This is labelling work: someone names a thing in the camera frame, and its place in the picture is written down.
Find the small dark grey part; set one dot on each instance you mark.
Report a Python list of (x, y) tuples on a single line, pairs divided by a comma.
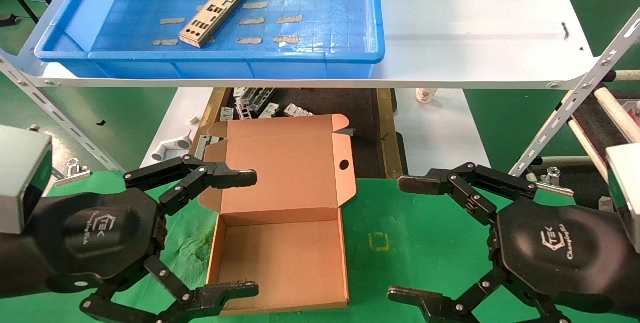
[(350, 131)]

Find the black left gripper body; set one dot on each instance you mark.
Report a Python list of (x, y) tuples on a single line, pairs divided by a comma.
[(100, 238)]

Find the small white cube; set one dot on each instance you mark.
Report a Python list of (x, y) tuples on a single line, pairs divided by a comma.
[(193, 119)]

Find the open cardboard box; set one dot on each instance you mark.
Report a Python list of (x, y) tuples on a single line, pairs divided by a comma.
[(285, 173)]

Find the white plastic pipe fitting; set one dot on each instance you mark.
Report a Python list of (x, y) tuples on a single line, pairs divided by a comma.
[(172, 145)]

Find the black conveyor mat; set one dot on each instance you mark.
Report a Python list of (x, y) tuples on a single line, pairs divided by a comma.
[(600, 128)]

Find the blue plastic tray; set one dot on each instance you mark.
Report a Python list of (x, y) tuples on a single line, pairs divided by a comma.
[(325, 23)]

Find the white paper cup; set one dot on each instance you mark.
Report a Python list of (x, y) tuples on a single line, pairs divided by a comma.
[(426, 96)]

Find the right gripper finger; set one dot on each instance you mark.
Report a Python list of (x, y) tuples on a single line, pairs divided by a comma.
[(450, 183), (435, 308)]

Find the white metal shelf board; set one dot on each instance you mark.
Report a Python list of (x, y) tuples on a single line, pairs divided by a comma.
[(475, 38)]

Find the dark tray with brass rim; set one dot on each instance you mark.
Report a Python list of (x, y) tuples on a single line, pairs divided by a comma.
[(365, 113)]

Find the brown tape strip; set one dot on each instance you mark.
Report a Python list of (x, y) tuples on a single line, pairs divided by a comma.
[(249, 40), (255, 5), (165, 42), (286, 39), (290, 19), (172, 21), (252, 21)]

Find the black floor object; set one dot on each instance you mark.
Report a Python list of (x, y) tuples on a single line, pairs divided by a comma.
[(7, 19)]

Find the green table cloth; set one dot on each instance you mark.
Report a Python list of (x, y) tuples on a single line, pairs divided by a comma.
[(415, 243)]

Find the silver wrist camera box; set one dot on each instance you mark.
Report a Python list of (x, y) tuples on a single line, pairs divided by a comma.
[(627, 193), (20, 178)]

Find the grey metal bracket part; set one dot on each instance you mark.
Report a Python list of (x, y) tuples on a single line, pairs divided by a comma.
[(227, 113), (243, 110), (255, 97), (270, 109), (297, 110)]

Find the perforated metal shelf upright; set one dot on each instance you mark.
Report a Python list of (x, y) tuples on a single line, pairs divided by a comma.
[(60, 113), (575, 94)]

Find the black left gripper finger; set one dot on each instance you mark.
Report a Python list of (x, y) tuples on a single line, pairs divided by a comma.
[(220, 295), (215, 177)]

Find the silver binder clip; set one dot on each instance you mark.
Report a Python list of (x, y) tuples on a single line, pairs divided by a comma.
[(72, 178), (555, 187)]

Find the flat grey metal bracket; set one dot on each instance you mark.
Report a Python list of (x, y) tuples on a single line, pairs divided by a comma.
[(202, 145)]

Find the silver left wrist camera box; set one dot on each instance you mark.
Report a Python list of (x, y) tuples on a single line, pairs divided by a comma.
[(20, 178)]

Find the single metal IO plate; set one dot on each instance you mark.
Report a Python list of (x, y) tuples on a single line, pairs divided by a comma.
[(212, 13)]

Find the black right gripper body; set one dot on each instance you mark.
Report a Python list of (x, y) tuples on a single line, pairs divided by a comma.
[(560, 253)]

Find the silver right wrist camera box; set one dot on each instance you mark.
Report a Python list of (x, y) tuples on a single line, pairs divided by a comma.
[(627, 193)]

